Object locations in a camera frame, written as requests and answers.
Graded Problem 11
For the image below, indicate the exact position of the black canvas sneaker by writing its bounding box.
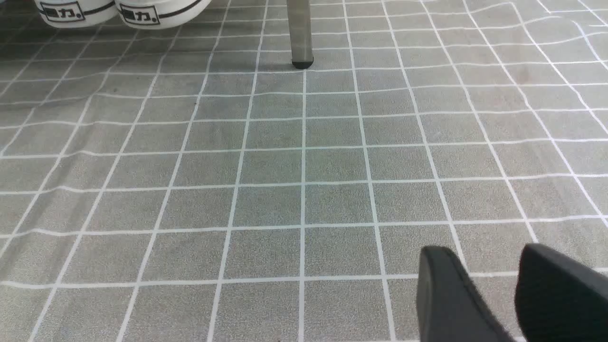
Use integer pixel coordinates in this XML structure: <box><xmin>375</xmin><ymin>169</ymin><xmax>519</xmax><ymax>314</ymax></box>
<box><xmin>115</xmin><ymin>0</ymin><xmax>211</xmax><ymax>30</ymax></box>
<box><xmin>34</xmin><ymin>0</ymin><xmax>119</xmax><ymax>29</ymax></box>

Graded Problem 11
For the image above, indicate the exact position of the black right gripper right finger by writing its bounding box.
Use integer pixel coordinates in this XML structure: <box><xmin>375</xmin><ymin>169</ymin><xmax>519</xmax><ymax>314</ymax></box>
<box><xmin>515</xmin><ymin>243</ymin><xmax>608</xmax><ymax>342</ymax></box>

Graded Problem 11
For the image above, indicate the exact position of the metal shoe rack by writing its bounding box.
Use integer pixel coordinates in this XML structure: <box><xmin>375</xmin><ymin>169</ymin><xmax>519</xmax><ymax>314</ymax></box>
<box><xmin>286</xmin><ymin>0</ymin><xmax>314</xmax><ymax>70</ymax></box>

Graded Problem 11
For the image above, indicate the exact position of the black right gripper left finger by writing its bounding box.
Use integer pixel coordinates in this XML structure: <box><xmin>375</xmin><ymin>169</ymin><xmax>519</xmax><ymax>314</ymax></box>
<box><xmin>417</xmin><ymin>246</ymin><xmax>514</xmax><ymax>342</ymax></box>

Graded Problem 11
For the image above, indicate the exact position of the grey checked floor cloth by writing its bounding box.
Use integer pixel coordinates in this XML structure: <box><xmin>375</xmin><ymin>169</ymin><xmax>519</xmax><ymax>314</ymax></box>
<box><xmin>0</xmin><ymin>0</ymin><xmax>607</xmax><ymax>342</ymax></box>

